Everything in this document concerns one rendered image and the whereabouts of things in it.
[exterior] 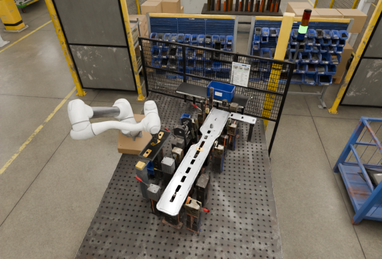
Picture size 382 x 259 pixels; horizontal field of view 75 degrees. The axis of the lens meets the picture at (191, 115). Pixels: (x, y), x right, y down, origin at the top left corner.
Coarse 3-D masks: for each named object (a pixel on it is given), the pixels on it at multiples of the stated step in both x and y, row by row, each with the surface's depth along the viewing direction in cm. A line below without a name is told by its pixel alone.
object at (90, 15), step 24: (48, 0) 380; (72, 0) 377; (96, 0) 371; (72, 24) 402; (96, 24) 396; (120, 24) 391; (72, 48) 431; (96, 48) 424; (120, 48) 418; (72, 72) 459; (96, 72) 455; (120, 72) 450; (144, 96) 483
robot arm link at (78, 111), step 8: (72, 104) 195; (80, 104) 197; (120, 104) 248; (128, 104) 256; (72, 112) 194; (80, 112) 195; (88, 112) 202; (96, 112) 213; (104, 112) 223; (112, 112) 233; (120, 112) 244; (128, 112) 252; (72, 120) 194; (80, 120) 194; (120, 120) 252
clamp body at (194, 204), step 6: (186, 204) 189; (192, 204) 189; (198, 204) 193; (186, 210) 193; (192, 210) 189; (198, 210) 187; (192, 216) 197; (198, 216) 200; (186, 222) 205; (192, 222) 202; (198, 222) 204; (186, 228) 211; (192, 228) 208; (198, 228) 209
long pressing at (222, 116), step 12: (216, 120) 273; (204, 132) 259; (216, 132) 259; (204, 144) 246; (192, 156) 234; (204, 156) 234; (180, 168) 223; (192, 168) 223; (180, 180) 214; (192, 180) 213; (168, 192) 205; (180, 192) 204; (156, 204) 196; (168, 204) 196; (180, 204) 196
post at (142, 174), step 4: (136, 168) 206; (144, 168) 208; (136, 172) 210; (140, 172) 207; (144, 172) 210; (140, 176) 211; (144, 176) 212; (144, 180) 216; (140, 184) 221; (148, 184) 225; (144, 188) 222; (144, 192) 227; (144, 196) 232
